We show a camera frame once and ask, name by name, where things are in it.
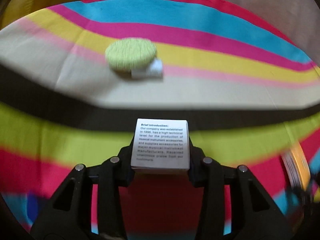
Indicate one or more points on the striped multicolour blanket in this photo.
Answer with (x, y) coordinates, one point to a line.
(200, 92)

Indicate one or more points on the lime green round pad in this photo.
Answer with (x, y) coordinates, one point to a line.
(130, 53)

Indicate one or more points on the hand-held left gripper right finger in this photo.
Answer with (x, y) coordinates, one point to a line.
(196, 160)

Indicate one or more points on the small white box black text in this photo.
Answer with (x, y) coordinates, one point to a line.
(161, 145)

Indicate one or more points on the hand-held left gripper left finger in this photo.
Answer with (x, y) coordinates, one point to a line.
(125, 160)

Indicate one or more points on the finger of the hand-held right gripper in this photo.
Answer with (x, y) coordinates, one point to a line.
(300, 192)

